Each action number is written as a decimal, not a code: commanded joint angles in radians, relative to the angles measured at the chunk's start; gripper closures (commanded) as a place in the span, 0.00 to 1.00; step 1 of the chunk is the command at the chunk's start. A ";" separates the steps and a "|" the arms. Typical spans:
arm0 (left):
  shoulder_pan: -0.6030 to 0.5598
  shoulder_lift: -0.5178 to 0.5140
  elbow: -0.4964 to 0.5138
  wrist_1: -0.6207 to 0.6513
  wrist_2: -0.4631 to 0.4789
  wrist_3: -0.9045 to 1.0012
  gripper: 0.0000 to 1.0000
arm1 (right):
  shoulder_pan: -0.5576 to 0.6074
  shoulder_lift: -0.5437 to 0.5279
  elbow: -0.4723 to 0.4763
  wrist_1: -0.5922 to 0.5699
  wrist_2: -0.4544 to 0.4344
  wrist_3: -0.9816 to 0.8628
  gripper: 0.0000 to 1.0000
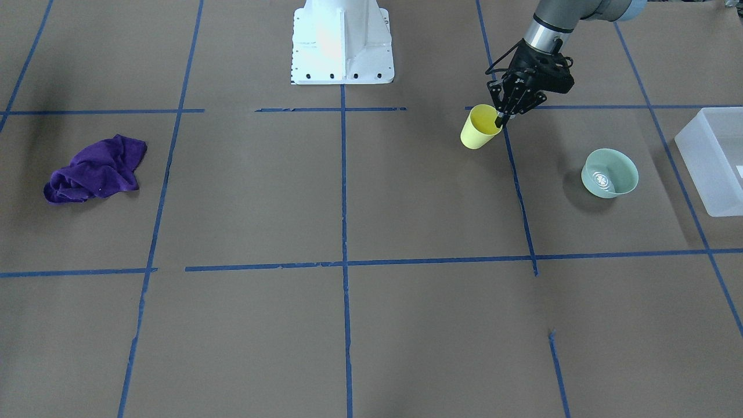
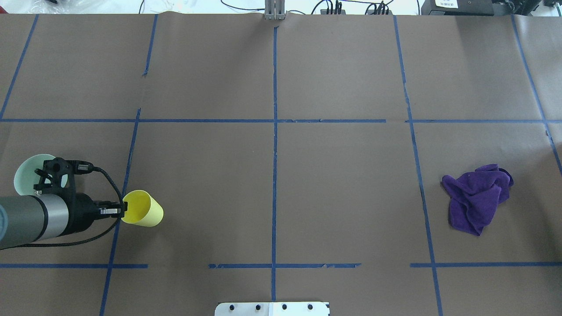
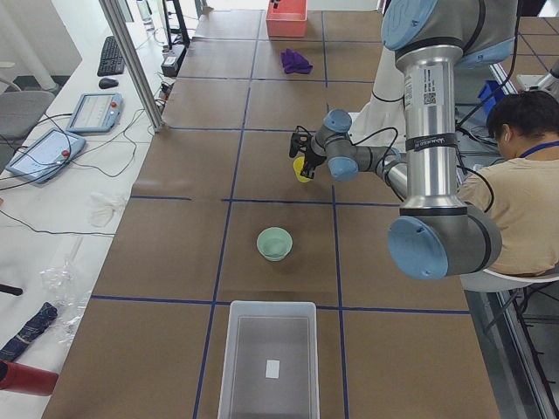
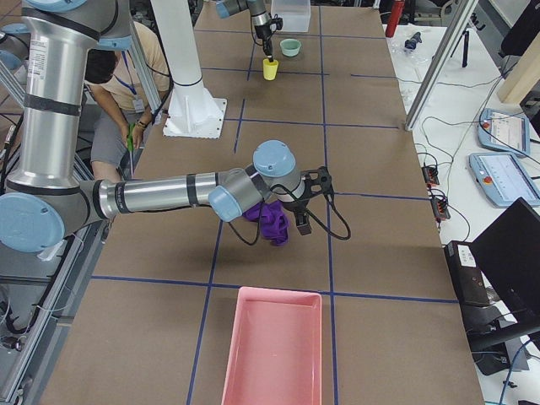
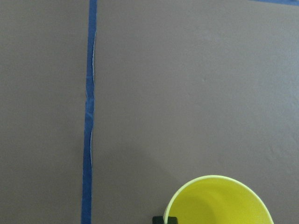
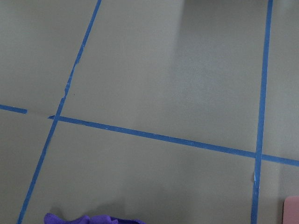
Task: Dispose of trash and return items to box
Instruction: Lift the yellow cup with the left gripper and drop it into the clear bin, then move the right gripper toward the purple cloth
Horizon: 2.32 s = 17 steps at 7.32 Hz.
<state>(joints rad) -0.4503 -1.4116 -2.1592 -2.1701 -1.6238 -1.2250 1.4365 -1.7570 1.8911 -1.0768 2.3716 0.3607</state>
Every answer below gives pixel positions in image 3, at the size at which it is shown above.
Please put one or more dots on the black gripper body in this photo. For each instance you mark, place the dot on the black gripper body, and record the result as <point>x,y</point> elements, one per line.
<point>312,157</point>

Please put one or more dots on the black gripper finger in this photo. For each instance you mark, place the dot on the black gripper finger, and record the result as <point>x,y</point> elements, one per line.
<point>307,170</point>

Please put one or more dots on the yellow plastic cup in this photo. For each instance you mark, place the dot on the yellow plastic cup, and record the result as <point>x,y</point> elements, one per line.
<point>298,165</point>

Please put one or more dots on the purple cloth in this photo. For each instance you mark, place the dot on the purple cloth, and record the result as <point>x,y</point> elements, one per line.
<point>294,62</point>

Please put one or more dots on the mint green bowl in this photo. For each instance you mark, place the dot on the mint green bowl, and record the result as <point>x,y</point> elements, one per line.
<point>274,243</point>

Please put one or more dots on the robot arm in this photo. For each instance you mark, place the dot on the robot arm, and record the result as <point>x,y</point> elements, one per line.
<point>331,144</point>
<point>438,235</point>

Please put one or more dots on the black power box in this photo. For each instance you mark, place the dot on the black power box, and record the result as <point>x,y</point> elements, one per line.
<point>172,60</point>

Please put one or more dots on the translucent white storage box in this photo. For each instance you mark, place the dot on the translucent white storage box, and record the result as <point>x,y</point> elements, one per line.
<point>270,361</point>

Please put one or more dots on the pink plastic bin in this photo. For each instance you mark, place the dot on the pink plastic bin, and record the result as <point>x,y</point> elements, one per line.
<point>286,19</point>

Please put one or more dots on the blue parts bin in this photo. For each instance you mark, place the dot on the blue parts bin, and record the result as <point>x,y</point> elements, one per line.
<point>491,90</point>

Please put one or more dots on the black computer mouse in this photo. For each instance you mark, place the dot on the black computer mouse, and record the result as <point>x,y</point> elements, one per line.
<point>106,83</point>

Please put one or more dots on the black keyboard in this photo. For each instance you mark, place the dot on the black keyboard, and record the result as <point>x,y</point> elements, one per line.
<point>111,60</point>

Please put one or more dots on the upper teach pendant tablet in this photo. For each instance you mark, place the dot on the upper teach pendant tablet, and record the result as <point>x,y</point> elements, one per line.
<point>95,113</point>

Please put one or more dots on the teach pendant tablet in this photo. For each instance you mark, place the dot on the teach pendant tablet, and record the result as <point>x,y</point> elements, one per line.
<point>95,113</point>
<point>45,157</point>

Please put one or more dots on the white crumpled cloth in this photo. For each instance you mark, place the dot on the white crumpled cloth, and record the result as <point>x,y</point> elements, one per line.
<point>103,207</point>

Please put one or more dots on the seated person in beige shirt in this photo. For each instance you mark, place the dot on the seated person in beige shirt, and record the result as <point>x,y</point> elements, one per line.
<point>520,194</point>

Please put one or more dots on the lower teach pendant tablet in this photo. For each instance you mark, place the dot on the lower teach pendant tablet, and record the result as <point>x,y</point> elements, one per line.
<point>45,157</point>

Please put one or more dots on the clear plastic wrap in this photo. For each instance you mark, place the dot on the clear plastic wrap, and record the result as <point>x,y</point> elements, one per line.
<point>68,291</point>

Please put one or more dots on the grey office chair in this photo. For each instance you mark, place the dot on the grey office chair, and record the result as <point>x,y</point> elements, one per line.
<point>20,111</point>

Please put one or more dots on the folded dark blue umbrella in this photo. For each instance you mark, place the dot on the folded dark blue umbrella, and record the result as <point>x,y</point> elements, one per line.
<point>30,331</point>

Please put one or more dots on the red bottle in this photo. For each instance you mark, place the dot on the red bottle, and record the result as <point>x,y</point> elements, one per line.
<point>19,378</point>

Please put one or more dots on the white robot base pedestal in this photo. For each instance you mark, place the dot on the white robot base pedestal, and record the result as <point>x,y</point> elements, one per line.
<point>383,115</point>

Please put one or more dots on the aluminium frame post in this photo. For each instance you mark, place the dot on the aluminium frame post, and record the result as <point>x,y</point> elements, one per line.
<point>118,26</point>

